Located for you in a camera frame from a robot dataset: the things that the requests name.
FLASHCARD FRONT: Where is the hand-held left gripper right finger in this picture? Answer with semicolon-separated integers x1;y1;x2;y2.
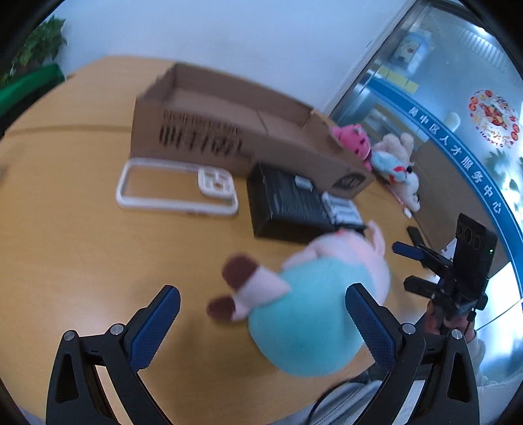
344;282;481;425

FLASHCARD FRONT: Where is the pig plush toy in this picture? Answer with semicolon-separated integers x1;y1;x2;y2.
206;221;394;377

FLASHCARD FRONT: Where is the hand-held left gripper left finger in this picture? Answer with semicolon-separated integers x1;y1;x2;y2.
46;285;181;425

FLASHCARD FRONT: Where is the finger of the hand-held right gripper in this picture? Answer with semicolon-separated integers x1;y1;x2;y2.
392;241;453;271
404;275;445;300

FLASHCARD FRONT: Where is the cartoon poster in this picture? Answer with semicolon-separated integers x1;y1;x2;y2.
390;30;431;72

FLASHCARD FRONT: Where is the green table cloth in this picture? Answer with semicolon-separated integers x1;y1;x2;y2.
0;63;66;123

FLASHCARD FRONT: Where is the cardboard box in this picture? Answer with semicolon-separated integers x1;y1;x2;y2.
130;62;376;201

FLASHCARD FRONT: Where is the person's right forearm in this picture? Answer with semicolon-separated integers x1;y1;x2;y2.
465;330;489;387

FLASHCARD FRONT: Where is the person's grey clothing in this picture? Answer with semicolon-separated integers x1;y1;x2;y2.
286;378;385;425

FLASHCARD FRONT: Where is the row of yellow sticky notes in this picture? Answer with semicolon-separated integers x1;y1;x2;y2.
376;65;419;93

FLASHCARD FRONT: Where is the red round window sticker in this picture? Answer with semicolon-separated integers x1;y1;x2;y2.
468;90;521;150

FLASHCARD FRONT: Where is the white phone case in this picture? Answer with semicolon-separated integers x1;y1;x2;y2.
115;159;239;217

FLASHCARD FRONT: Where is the blue plush toy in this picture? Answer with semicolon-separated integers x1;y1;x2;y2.
370;150;411;184

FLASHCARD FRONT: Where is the large potted plant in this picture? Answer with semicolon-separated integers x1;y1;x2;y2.
0;16;68;86

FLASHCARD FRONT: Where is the pink plush toy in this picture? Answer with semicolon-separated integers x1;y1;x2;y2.
330;123;373;162

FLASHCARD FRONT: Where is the black cable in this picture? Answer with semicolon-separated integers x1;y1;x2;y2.
306;380;368;425

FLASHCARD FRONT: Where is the black box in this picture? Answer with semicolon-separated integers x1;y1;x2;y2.
246;161;340;245

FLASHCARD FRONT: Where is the blue glass banner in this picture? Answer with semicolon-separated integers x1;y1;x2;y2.
368;76;523;246

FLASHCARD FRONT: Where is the light blue phone stand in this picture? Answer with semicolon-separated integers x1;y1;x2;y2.
321;192;366;230

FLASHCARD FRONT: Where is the person's right hand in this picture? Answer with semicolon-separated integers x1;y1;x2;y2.
422;301;451;334

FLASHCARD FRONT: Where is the beige plush toy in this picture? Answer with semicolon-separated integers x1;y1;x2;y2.
378;131;421;213

